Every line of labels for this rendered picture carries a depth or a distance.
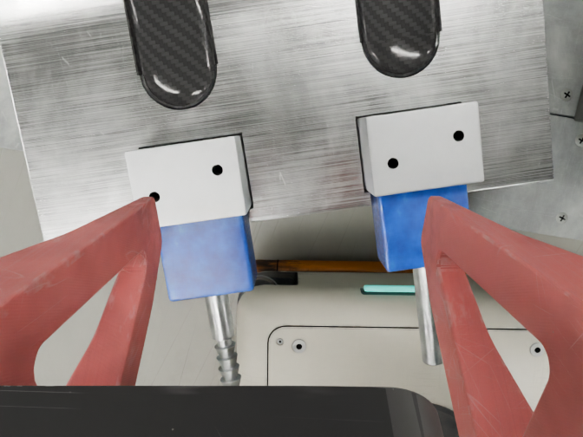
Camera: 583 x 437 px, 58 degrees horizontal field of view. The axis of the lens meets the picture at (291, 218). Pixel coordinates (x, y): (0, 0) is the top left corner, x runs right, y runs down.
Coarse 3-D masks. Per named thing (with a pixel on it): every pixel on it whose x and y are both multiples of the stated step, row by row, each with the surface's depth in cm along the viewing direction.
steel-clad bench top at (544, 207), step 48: (576, 0) 30; (0, 48) 31; (576, 48) 30; (0, 96) 31; (576, 96) 31; (0, 144) 31; (576, 144) 31; (480, 192) 32; (528, 192) 32; (576, 192) 32
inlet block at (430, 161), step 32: (384, 128) 23; (416, 128) 23; (448, 128) 23; (384, 160) 23; (416, 160) 23; (448, 160) 23; (480, 160) 23; (384, 192) 24; (416, 192) 25; (448, 192) 25; (384, 224) 25; (416, 224) 25; (384, 256) 26; (416, 256) 25; (416, 288) 27
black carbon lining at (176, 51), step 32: (128, 0) 25; (160, 0) 25; (192, 0) 25; (384, 0) 25; (416, 0) 25; (160, 32) 26; (192, 32) 26; (384, 32) 26; (416, 32) 26; (160, 64) 26; (192, 64) 26; (384, 64) 26; (416, 64) 26; (160, 96) 26; (192, 96) 26
